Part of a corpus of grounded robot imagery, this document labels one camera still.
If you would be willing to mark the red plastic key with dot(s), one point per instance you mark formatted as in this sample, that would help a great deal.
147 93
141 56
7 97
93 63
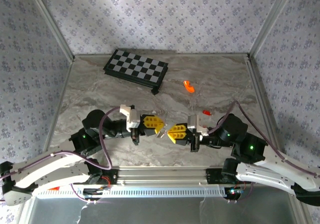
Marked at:
206 112

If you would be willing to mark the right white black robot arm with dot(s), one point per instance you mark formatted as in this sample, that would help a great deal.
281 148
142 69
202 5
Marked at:
265 176

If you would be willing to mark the orange plastic key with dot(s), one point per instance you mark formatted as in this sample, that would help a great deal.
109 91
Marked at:
188 87

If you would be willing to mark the black white folding chessboard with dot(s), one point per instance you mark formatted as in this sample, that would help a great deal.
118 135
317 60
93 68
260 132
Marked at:
136 67

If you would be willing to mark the small LED circuit board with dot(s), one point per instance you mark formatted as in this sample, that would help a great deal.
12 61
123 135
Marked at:
235 191

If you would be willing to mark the black connector box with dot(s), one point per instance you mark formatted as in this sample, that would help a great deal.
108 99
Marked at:
91 191

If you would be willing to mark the grey metal sheet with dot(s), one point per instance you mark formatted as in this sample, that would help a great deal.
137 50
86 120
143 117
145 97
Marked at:
150 211

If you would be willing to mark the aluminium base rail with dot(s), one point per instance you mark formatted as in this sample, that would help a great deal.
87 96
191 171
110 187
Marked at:
162 175

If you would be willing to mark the aluminium floor rail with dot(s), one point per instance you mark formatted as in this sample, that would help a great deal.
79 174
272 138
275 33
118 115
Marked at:
262 96
58 108

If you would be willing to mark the aluminium frame post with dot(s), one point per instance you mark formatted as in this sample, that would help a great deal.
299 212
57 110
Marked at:
52 22
271 21

